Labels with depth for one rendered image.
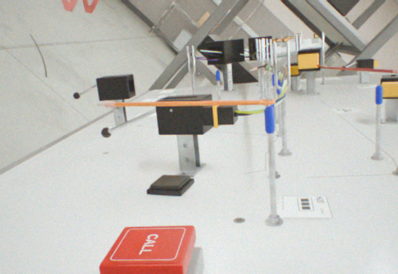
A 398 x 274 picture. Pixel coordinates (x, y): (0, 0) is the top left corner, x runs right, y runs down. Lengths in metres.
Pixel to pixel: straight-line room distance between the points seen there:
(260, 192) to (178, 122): 0.12
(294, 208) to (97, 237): 0.17
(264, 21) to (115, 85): 7.32
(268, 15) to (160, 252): 7.85
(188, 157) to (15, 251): 0.21
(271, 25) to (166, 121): 7.61
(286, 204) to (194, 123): 0.14
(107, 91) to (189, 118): 0.36
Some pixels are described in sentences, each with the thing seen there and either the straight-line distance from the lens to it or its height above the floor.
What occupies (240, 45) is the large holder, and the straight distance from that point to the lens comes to 1.17.
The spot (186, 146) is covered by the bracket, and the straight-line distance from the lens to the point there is 0.49.
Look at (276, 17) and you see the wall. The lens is 8.05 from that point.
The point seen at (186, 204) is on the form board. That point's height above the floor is 1.07.
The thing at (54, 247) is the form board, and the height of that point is 1.00.
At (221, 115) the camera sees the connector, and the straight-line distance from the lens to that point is 0.45.
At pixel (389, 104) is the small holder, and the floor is 1.29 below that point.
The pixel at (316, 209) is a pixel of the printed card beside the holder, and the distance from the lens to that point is 0.37.
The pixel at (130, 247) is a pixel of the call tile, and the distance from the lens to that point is 0.26.
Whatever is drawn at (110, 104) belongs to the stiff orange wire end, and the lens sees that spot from 0.38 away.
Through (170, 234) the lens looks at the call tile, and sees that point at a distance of 0.27.
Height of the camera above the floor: 1.23
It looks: 16 degrees down
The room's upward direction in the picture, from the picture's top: 43 degrees clockwise
